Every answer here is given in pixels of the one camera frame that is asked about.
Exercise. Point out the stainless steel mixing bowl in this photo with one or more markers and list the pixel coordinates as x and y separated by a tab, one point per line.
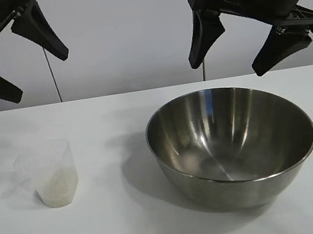
232	140

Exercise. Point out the clear plastic measuring cup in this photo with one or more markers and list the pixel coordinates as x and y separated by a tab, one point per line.
43	160

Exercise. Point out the white rice grains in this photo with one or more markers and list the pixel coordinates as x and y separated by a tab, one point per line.
55	194

